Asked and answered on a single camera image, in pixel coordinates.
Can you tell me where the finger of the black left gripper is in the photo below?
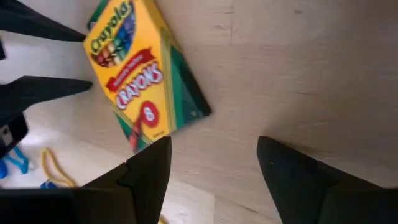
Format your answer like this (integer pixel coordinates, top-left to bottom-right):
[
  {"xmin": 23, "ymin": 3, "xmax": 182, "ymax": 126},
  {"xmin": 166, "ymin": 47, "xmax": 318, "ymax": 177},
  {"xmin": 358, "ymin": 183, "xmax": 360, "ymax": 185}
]
[
  {"xmin": 0, "ymin": 75, "xmax": 93, "ymax": 125},
  {"xmin": 0, "ymin": 0, "xmax": 87, "ymax": 43}
]

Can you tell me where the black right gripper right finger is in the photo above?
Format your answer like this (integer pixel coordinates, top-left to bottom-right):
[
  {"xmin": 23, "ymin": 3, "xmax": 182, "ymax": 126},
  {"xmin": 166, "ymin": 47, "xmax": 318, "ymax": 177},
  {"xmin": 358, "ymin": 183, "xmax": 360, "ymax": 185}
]
[{"xmin": 256, "ymin": 135, "xmax": 385, "ymax": 224}]

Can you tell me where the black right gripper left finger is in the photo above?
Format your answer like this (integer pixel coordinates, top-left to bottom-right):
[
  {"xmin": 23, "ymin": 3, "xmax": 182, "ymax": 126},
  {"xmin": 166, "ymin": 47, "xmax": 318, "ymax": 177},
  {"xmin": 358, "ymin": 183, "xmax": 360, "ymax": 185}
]
[{"xmin": 82, "ymin": 135, "xmax": 173, "ymax": 224}]

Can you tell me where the yellow rubber band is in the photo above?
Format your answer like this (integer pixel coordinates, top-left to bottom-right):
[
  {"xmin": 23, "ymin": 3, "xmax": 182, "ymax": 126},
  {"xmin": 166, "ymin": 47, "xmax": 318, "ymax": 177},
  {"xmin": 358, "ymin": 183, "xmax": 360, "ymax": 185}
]
[{"xmin": 41, "ymin": 147, "xmax": 78, "ymax": 189}]

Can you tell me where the blue coil keychain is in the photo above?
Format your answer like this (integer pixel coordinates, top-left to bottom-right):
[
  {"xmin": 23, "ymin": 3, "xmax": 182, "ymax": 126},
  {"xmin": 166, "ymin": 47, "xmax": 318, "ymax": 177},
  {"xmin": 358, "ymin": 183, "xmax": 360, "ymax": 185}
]
[{"xmin": 39, "ymin": 181, "xmax": 59, "ymax": 190}]

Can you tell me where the yellow green crayon box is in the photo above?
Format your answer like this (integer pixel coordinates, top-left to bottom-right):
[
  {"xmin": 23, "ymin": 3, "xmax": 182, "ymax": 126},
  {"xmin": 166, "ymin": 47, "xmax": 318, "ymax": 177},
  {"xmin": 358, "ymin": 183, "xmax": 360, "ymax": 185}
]
[{"xmin": 83, "ymin": 0, "xmax": 213, "ymax": 154}]

